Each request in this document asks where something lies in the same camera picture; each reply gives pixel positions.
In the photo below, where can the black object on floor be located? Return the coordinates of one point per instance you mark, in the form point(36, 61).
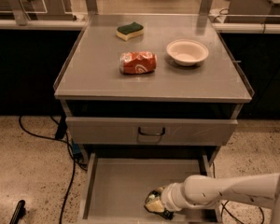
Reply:
point(18, 213)

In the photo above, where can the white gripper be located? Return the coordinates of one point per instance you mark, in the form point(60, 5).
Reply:
point(169, 197)

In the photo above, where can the crushed green soda can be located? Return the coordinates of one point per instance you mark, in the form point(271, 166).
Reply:
point(156, 194)

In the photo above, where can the open grey middle drawer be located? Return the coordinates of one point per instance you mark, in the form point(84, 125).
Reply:
point(115, 191)

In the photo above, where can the crushed orange soda can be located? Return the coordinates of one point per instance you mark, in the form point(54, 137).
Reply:
point(137, 63)

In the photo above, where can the white paper bowl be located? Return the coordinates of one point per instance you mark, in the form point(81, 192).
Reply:
point(187, 52)

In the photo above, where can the closed grey top drawer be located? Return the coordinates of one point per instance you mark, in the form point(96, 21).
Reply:
point(124, 131)

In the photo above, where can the grey metal cabinet counter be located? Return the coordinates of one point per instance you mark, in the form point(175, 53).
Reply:
point(151, 86)

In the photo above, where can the green and yellow sponge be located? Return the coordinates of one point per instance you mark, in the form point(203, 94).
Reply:
point(129, 31)

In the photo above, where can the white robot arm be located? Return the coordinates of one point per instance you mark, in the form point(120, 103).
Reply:
point(200, 191)

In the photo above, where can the black drawer handle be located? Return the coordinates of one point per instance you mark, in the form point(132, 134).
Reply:
point(147, 133)

